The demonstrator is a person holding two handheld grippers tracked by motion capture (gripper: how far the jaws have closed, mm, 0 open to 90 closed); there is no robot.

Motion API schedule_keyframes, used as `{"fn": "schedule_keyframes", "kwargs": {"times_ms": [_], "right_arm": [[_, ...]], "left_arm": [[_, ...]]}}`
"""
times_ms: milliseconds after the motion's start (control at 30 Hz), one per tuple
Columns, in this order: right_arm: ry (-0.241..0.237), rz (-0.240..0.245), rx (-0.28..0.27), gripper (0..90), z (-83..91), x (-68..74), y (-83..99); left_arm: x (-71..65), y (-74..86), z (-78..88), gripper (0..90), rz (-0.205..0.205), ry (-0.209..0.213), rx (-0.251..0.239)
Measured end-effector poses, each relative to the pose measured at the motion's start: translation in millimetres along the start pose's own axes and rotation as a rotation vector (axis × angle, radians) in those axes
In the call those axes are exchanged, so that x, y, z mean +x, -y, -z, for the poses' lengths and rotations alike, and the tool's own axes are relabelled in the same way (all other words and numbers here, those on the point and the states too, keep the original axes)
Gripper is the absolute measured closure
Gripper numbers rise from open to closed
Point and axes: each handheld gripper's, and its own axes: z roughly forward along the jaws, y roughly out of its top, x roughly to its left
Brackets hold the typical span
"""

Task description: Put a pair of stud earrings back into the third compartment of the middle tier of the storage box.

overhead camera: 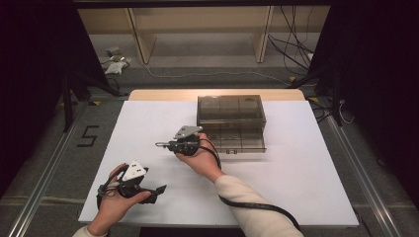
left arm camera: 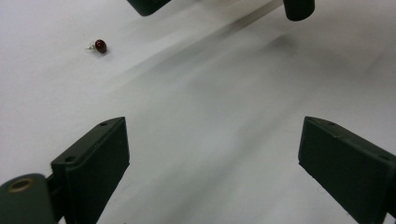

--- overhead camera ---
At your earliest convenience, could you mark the aluminium floor rail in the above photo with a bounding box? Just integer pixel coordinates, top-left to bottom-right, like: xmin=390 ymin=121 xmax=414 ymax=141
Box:
xmin=325 ymin=115 xmax=402 ymax=237
xmin=7 ymin=115 xmax=87 ymax=237

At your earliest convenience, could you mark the thin white cable loop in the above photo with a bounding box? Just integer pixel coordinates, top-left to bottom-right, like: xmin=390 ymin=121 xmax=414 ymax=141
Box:
xmin=338 ymin=99 xmax=356 ymax=125

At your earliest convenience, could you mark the smoky transparent drawer box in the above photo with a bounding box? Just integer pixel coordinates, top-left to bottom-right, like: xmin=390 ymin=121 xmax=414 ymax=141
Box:
xmin=196 ymin=94 xmax=267 ymax=142

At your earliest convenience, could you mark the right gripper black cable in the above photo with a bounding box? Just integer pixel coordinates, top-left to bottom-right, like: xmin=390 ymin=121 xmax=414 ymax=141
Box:
xmin=197 ymin=137 xmax=301 ymax=232

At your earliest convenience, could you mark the black tripod stand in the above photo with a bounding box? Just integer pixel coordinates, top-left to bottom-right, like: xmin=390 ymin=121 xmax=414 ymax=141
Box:
xmin=289 ymin=62 xmax=344 ymax=128
xmin=61 ymin=69 xmax=128 ymax=133

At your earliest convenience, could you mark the black curtain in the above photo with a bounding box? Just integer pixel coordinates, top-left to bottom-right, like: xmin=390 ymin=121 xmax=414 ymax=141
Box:
xmin=0 ymin=0 xmax=108 ymax=198
xmin=309 ymin=0 xmax=419 ymax=211

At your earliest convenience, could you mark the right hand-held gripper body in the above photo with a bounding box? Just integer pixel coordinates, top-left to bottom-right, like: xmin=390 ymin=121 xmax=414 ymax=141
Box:
xmin=166 ymin=125 xmax=205 ymax=157

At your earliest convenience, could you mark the light wooden desk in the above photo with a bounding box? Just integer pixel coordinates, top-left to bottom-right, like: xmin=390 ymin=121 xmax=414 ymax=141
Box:
xmin=78 ymin=6 xmax=331 ymax=65

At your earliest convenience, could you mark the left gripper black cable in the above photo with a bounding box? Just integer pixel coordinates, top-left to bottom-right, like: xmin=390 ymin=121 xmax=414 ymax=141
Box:
xmin=96 ymin=171 xmax=124 ymax=209

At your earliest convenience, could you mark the person's right hand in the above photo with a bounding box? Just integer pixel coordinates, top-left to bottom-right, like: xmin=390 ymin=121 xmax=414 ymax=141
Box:
xmin=174 ymin=131 xmax=227 ymax=184

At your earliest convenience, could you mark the black overhead bar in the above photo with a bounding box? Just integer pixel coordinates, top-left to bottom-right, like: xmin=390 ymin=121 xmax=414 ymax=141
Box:
xmin=72 ymin=0 xmax=332 ymax=9

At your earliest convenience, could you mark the person's left hand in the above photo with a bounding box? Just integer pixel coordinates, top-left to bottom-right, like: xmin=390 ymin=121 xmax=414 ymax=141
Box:
xmin=87 ymin=163 xmax=152 ymax=237

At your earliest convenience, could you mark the white table mat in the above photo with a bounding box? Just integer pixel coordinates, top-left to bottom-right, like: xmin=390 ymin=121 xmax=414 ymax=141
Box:
xmin=78 ymin=100 xmax=360 ymax=228

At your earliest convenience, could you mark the white bag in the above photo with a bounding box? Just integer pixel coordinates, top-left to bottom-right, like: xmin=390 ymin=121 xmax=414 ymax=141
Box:
xmin=104 ymin=58 xmax=132 ymax=75

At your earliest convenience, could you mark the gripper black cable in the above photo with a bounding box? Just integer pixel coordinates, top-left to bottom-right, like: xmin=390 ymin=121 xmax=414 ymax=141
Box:
xmin=96 ymin=171 xmax=124 ymax=209
xmin=197 ymin=137 xmax=301 ymax=232

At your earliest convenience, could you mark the bundle of black cables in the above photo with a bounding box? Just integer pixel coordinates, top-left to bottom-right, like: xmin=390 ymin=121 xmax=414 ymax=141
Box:
xmin=267 ymin=5 xmax=316 ymax=77

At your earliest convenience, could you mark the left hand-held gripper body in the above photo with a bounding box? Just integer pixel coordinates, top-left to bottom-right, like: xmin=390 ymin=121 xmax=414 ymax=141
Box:
xmin=118 ymin=160 xmax=148 ymax=199

